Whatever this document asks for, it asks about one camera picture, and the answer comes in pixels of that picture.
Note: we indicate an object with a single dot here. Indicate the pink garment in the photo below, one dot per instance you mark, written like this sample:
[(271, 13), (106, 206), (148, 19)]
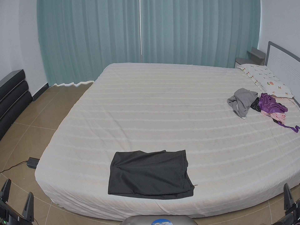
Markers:
[(277, 116)]

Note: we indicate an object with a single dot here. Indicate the grey bedside table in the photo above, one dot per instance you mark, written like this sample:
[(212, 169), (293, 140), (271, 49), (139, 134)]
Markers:
[(248, 60)]

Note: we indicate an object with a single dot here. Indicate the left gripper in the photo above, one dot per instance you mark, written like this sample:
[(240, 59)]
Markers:
[(10, 213)]

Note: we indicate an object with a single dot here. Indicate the white printed pillow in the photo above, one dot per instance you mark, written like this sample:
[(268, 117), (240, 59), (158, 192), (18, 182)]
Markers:
[(264, 77)]

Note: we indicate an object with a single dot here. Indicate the black shiny garment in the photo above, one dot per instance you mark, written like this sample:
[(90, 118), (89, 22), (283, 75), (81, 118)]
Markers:
[(255, 105)]

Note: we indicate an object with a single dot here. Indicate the black power adapter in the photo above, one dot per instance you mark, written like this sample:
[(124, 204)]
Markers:
[(33, 162)]

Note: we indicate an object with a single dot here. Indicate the bed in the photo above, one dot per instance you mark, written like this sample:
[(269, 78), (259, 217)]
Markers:
[(152, 106)]

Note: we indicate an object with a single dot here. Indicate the black chest of drawers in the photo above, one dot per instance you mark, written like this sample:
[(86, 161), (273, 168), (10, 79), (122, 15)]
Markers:
[(13, 97)]

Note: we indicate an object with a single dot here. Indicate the black T-shirt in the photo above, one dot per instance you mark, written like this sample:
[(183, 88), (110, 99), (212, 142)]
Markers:
[(150, 174)]

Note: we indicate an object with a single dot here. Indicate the blue-green curtain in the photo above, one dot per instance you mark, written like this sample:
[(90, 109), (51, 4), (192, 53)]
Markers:
[(199, 24), (89, 31)]

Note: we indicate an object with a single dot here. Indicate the grey garment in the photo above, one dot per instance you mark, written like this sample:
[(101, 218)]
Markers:
[(242, 99)]

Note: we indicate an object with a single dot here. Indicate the purple garment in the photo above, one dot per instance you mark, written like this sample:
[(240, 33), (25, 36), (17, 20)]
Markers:
[(269, 103)]

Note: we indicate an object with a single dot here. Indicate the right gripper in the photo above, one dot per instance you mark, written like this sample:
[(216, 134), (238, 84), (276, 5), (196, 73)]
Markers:
[(291, 215)]

